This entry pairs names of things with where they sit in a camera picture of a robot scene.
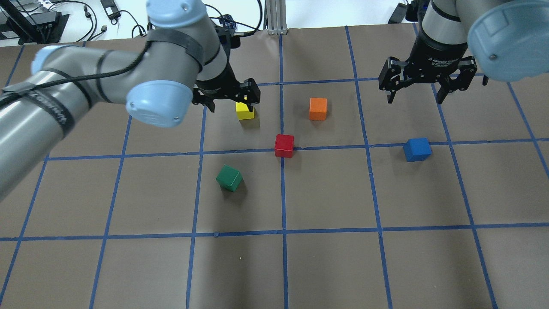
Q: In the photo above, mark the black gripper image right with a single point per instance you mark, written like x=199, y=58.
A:
x=219, y=84

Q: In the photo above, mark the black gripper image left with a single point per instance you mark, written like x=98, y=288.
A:
x=435, y=55

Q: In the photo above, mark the red wooden block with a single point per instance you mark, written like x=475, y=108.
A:
x=284, y=146

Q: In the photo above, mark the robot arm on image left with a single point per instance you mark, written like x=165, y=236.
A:
x=506, y=39

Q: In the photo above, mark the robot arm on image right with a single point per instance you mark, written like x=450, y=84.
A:
x=185, y=60

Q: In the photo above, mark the yellow wooden block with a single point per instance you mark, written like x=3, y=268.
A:
x=243, y=112

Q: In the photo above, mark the blue wooden block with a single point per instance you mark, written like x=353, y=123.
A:
x=417, y=149

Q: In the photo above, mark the green wooden block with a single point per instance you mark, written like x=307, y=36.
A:
x=229, y=178

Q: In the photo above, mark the orange wooden block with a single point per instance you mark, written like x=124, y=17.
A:
x=318, y=108

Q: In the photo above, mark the black power brick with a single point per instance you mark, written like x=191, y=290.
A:
x=398, y=14

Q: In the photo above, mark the black wrist camera image right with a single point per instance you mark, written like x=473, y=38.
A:
x=226, y=32

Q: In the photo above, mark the aluminium frame post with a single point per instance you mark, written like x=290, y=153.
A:
x=275, y=18

